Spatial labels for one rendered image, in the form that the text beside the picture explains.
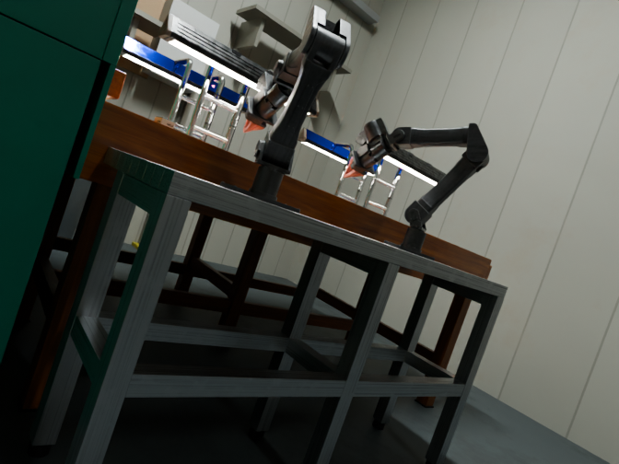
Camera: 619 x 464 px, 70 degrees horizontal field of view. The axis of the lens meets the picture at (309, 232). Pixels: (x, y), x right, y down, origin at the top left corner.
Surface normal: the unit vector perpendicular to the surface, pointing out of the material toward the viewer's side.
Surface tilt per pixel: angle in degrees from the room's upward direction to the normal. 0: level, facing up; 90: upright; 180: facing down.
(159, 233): 90
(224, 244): 90
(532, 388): 90
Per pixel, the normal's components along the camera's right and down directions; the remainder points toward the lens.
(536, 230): -0.73, -0.23
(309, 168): 0.60, 0.24
